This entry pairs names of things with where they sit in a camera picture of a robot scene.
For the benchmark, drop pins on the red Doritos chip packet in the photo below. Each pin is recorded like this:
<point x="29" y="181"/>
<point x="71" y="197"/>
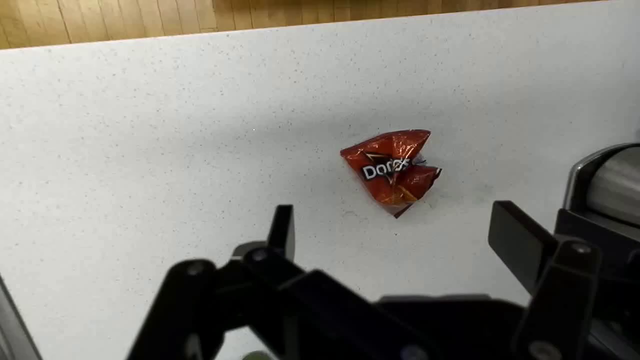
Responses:
<point x="391" y="160"/>

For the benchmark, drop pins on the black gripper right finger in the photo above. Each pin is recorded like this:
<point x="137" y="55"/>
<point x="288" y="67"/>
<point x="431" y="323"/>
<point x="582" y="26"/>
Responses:
<point x="552" y="292"/>

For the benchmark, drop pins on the silver and black round object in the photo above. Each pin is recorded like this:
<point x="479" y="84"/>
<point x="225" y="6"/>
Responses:
<point x="610" y="187"/>

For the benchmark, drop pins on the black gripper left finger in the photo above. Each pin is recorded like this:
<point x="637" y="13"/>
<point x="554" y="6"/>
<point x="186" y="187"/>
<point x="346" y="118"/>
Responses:
<point x="267" y="300"/>

